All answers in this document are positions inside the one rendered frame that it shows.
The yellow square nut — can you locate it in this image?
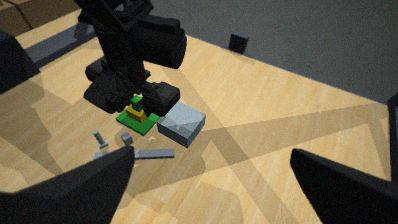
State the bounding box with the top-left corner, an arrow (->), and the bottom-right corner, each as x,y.
125,104 -> 148,124

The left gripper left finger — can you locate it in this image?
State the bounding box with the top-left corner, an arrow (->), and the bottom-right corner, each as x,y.
0,146 -> 135,224

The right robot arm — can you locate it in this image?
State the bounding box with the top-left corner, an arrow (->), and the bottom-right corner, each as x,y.
74,0 -> 187,114

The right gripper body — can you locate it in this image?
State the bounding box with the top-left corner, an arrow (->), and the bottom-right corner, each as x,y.
85,55 -> 180,117

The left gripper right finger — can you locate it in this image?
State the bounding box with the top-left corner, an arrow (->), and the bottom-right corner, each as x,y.
290,148 -> 398,224

